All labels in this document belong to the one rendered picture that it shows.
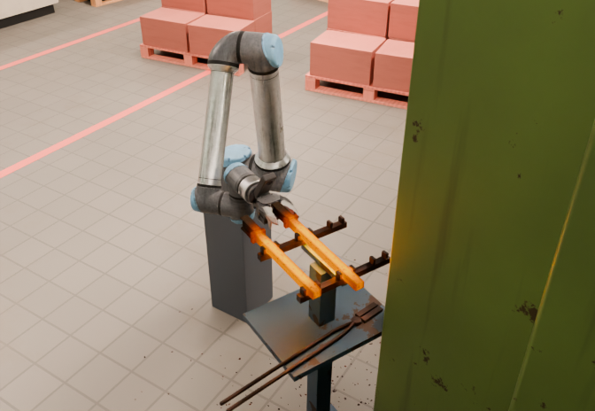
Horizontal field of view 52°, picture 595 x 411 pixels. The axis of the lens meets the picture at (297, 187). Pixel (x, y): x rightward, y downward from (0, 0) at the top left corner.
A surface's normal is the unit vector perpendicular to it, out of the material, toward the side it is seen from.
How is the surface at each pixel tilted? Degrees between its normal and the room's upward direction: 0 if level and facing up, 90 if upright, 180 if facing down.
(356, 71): 90
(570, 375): 90
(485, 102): 90
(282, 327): 0
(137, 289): 0
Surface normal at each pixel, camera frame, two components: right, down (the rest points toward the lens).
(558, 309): -0.81, 0.31
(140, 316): 0.00, -0.84
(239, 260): -0.53, 0.45
